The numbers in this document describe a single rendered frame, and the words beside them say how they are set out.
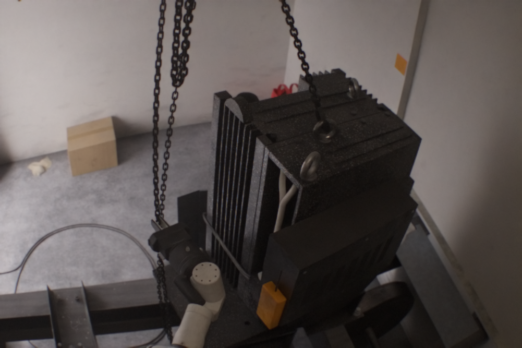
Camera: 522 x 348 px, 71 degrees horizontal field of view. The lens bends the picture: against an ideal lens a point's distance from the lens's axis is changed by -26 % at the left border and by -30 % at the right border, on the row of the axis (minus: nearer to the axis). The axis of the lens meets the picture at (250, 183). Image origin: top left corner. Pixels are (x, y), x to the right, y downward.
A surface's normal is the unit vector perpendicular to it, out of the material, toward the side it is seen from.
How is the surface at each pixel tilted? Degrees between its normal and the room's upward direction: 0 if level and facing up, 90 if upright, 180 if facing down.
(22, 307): 0
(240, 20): 90
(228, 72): 90
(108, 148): 90
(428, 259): 0
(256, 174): 90
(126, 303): 0
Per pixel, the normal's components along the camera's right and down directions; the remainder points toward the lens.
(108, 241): 0.09, -0.72
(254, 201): -0.85, 0.30
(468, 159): -0.94, 0.16
